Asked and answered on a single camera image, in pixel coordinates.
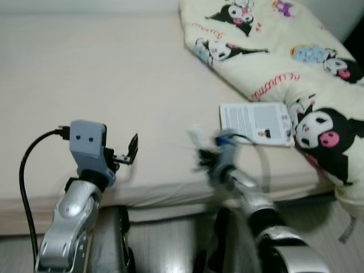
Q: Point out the cream cartoon print blanket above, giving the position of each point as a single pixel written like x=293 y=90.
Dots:
x=273 y=62

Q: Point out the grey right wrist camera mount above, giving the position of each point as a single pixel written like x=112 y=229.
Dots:
x=226 y=153

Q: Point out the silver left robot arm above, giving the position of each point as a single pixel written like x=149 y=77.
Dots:
x=71 y=222

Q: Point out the grey right robot leg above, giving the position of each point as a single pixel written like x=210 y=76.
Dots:
x=230 y=244

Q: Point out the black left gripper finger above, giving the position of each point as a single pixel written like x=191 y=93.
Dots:
x=132 y=148

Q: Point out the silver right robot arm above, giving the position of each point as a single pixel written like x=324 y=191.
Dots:
x=256 y=202

